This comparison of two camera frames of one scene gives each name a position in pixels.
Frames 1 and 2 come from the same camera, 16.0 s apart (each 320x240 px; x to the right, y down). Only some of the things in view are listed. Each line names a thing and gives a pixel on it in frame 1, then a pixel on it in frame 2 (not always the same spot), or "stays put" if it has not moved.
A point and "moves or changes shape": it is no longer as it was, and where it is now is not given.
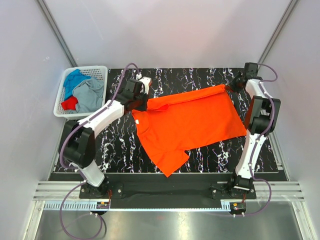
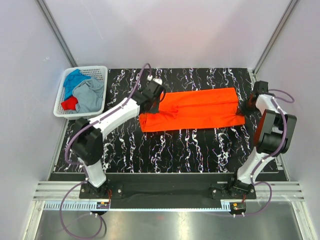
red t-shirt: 70,103 stays put
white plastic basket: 79,90 stays put
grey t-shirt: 89,94 stays put
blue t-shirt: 73,79 stays put
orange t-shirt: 172,126 moves or changes shape
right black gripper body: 235,82 -> 247,108
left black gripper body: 141,101 -> 155,107
